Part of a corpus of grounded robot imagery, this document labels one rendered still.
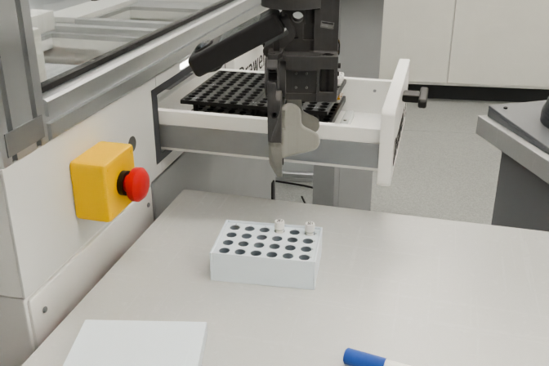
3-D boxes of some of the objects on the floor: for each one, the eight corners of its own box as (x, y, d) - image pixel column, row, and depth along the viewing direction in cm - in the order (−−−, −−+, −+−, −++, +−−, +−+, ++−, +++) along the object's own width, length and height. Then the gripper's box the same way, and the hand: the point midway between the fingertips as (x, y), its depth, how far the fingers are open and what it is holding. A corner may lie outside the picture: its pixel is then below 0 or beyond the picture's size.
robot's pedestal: (542, 381, 168) (598, 104, 139) (620, 475, 141) (711, 156, 112) (435, 398, 163) (470, 113, 133) (495, 500, 135) (556, 170, 106)
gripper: (341, 1, 65) (333, 190, 74) (337, -14, 75) (331, 154, 84) (256, 0, 66) (259, 189, 74) (264, -14, 76) (265, 153, 84)
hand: (274, 160), depth 78 cm, fingers open, 3 cm apart
